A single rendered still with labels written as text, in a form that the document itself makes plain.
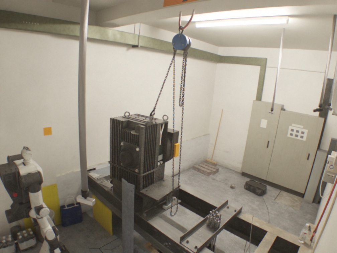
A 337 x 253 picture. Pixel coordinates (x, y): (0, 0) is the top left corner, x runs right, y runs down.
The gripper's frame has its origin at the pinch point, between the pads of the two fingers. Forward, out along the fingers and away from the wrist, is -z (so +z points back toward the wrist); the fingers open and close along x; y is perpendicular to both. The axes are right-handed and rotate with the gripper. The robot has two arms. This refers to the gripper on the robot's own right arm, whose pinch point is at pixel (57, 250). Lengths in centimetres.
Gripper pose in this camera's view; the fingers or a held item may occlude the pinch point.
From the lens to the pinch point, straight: 224.7
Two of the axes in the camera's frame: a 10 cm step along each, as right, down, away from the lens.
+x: 6.5, -3.2, 6.9
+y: -7.6, -2.2, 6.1
